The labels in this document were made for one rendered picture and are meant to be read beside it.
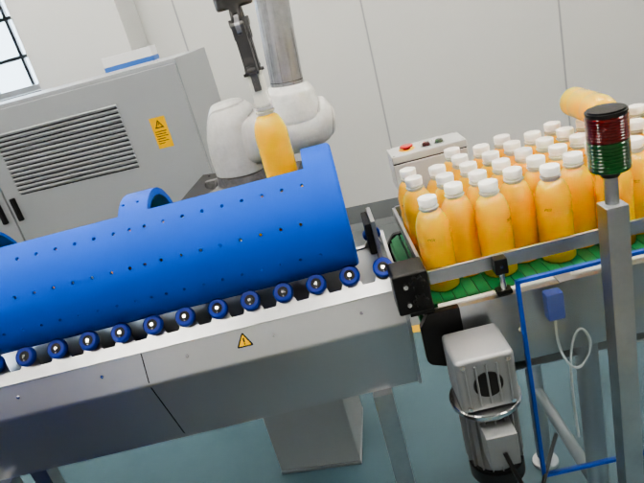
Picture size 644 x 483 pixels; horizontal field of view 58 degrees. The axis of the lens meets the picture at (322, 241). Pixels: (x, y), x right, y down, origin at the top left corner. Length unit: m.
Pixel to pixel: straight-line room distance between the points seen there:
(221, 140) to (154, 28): 2.43
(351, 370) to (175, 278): 0.46
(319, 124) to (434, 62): 2.22
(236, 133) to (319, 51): 2.23
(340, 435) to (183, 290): 1.05
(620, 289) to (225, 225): 0.74
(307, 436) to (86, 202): 1.65
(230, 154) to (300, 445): 1.06
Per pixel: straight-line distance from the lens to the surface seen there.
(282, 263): 1.23
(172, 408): 1.48
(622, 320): 1.16
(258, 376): 1.38
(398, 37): 3.91
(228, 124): 1.76
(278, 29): 1.78
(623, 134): 1.02
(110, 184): 3.04
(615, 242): 1.09
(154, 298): 1.30
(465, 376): 1.14
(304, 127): 1.78
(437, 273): 1.19
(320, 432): 2.15
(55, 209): 3.22
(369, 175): 4.08
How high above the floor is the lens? 1.52
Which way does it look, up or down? 22 degrees down
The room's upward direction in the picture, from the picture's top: 15 degrees counter-clockwise
